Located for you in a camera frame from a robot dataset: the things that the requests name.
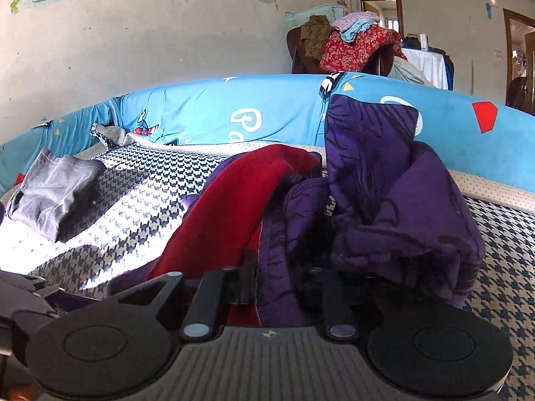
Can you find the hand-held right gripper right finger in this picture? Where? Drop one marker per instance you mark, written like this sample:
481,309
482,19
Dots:
340,309

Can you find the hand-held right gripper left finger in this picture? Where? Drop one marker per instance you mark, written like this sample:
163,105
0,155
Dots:
208,300

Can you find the purple floral garment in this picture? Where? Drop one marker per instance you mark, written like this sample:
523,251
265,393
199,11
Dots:
376,183

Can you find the pile of pastel clothes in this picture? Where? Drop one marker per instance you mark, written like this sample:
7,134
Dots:
355,25

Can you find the grey folded garment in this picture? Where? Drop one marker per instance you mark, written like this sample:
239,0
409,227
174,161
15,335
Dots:
58,192

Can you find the houndstooth bed mat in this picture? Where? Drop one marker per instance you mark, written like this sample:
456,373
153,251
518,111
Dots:
138,200

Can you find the white hanging cloth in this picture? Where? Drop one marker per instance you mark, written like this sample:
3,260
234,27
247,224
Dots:
428,64

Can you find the brown patterned garment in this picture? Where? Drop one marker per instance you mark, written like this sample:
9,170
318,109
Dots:
315,35

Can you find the teal pillow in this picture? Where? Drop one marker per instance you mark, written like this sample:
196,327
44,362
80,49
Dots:
301,16

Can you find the brown wooden door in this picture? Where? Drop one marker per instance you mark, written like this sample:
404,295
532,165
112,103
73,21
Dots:
518,50

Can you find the wooden door frame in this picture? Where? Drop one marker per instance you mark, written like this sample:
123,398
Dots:
382,8

